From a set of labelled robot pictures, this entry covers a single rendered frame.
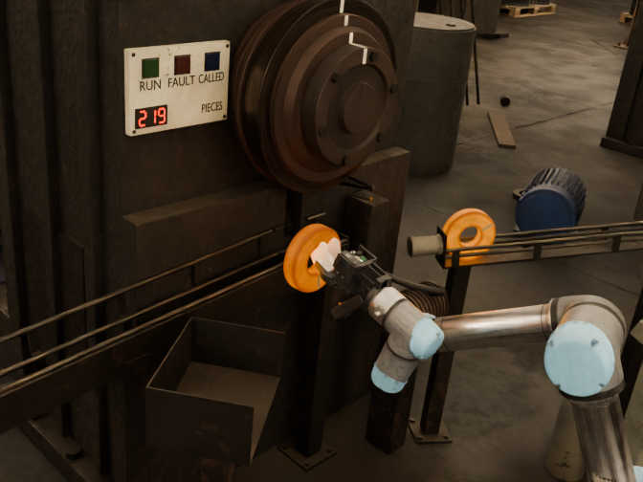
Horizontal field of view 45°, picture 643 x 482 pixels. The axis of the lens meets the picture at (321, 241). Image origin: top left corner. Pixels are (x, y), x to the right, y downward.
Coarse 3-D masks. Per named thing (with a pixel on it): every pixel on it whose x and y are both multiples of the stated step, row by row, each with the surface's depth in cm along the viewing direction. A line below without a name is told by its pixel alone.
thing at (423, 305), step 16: (416, 304) 220; (432, 304) 224; (448, 304) 229; (384, 336) 228; (416, 368) 232; (384, 400) 234; (400, 400) 232; (368, 416) 241; (384, 416) 236; (400, 416) 235; (368, 432) 243; (384, 432) 238; (400, 432) 239; (384, 448) 240
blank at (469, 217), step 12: (456, 216) 218; (468, 216) 218; (480, 216) 219; (444, 228) 221; (456, 228) 219; (480, 228) 220; (492, 228) 221; (456, 240) 221; (480, 240) 222; (492, 240) 223
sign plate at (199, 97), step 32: (128, 64) 157; (160, 64) 162; (192, 64) 168; (224, 64) 174; (128, 96) 160; (160, 96) 165; (192, 96) 171; (224, 96) 178; (128, 128) 163; (160, 128) 168
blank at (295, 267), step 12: (312, 228) 169; (324, 228) 170; (300, 240) 166; (312, 240) 168; (324, 240) 171; (288, 252) 167; (300, 252) 166; (288, 264) 167; (300, 264) 168; (288, 276) 169; (300, 276) 169; (312, 276) 172; (300, 288) 170; (312, 288) 173
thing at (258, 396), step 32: (192, 320) 166; (192, 352) 169; (224, 352) 167; (256, 352) 166; (160, 384) 150; (192, 384) 163; (224, 384) 164; (256, 384) 165; (160, 416) 144; (192, 416) 143; (224, 416) 142; (256, 416) 157; (160, 448) 147; (192, 448) 146; (224, 448) 145; (224, 480) 164
